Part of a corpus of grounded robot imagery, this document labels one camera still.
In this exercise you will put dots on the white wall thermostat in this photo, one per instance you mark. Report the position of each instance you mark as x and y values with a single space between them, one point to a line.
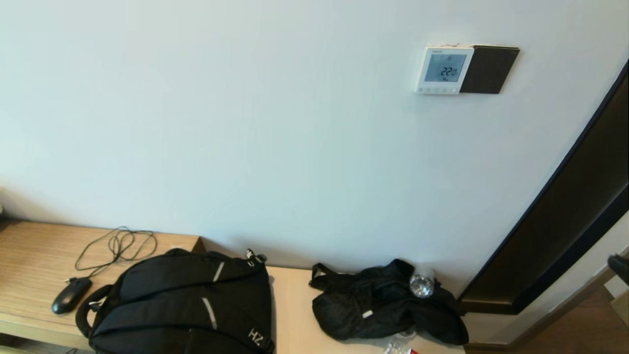
437 87

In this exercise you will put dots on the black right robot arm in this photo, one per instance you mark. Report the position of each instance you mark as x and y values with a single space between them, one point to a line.
620 268

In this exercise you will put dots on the crumpled black fabric bag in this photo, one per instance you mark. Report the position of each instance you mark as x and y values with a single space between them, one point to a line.
373 309

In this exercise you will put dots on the clear plastic water bottle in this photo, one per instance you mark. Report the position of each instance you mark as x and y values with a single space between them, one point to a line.
421 286

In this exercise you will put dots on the black backpack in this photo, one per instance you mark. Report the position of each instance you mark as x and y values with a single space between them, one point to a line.
186 305

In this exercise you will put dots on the crumpled clear plastic wrapper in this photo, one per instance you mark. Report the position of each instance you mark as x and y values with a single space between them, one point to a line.
398 346

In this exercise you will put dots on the black computer mouse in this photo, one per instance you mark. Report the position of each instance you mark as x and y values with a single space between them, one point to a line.
71 295

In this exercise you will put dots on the wooden desk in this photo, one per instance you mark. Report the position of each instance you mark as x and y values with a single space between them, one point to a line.
34 260

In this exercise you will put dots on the dark brown wall switch plate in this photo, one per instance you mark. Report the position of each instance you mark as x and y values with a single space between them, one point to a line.
491 69

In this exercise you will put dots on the dark brown door frame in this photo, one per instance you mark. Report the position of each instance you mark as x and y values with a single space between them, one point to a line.
540 255

